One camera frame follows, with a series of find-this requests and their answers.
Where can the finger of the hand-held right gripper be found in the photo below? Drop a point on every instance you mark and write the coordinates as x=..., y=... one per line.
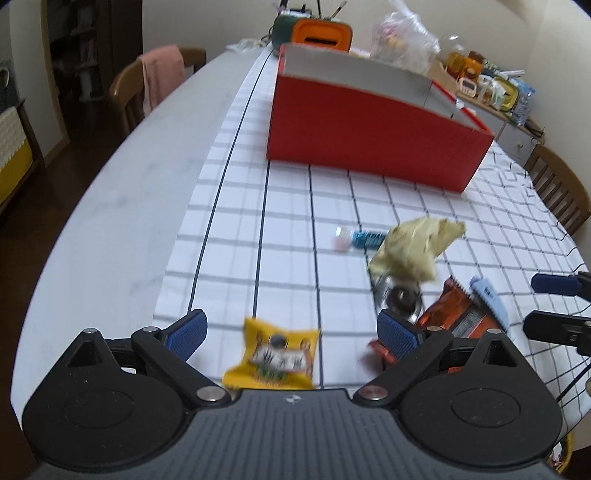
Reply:
x=554, y=325
x=554, y=282

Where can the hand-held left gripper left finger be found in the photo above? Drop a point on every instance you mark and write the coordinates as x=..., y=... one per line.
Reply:
x=187, y=333

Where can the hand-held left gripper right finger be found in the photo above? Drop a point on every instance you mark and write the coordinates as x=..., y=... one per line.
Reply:
x=398, y=334

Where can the orange foil snack packet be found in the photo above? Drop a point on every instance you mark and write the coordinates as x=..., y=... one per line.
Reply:
x=457, y=314

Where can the red cardboard box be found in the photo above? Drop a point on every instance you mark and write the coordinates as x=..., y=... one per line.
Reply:
x=369, y=138

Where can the clear packet with dark ball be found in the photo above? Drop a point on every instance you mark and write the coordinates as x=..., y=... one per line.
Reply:
x=401, y=297

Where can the light blue snack packet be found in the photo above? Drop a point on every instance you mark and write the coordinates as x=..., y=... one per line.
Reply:
x=489, y=300

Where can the pale yellow snack packet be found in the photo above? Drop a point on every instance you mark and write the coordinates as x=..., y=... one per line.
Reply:
x=415, y=249

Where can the wooden chair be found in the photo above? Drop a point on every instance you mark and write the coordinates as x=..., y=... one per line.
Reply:
x=561, y=184
x=124, y=92

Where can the blue wrapped candy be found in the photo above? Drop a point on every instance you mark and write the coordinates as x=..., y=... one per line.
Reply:
x=364, y=239

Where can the yellow patterned bag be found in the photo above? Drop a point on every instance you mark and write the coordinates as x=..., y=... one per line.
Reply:
x=561, y=454

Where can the white checkered tablecloth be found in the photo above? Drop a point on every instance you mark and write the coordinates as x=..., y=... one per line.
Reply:
x=286, y=240

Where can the white wooden cabinet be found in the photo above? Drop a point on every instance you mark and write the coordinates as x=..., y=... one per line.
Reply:
x=512, y=136

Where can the clear water bottle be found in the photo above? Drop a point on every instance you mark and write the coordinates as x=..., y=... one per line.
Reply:
x=525, y=106

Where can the yellow green container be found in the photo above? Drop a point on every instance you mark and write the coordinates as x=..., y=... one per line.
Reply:
x=505, y=94

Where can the clear glass cup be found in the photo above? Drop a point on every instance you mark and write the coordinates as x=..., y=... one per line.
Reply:
x=485, y=90

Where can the white tube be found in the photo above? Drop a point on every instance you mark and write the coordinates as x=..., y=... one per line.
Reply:
x=511, y=74

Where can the white kitchen timer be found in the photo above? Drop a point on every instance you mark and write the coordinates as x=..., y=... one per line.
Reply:
x=468, y=85

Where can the orange brown jar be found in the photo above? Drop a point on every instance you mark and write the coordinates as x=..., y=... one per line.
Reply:
x=474, y=64

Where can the yellow cushion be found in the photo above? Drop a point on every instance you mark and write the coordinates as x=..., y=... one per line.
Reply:
x=16, y=173

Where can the orange drink bottle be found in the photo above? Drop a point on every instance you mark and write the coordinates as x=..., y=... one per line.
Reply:
x=455, y=64

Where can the pink cloth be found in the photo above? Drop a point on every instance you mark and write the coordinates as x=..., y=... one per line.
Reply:
x=159, y=78

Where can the white quilted cloth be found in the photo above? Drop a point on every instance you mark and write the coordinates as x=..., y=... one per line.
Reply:
x=10, y=138

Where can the clear plastic bag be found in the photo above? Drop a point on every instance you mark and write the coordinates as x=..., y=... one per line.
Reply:
x=401, y=37

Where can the white paper sheet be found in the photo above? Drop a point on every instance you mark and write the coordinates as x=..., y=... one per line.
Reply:
x=244, y=45

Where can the dark bookshelf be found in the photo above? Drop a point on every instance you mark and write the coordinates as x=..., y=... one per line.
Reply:
x=76, y=46

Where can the orange green desk organizer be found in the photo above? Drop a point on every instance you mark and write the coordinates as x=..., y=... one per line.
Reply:
x=318, y=37

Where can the black brush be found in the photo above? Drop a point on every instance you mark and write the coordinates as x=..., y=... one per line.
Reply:
x=339, y=10
x=318, y=7

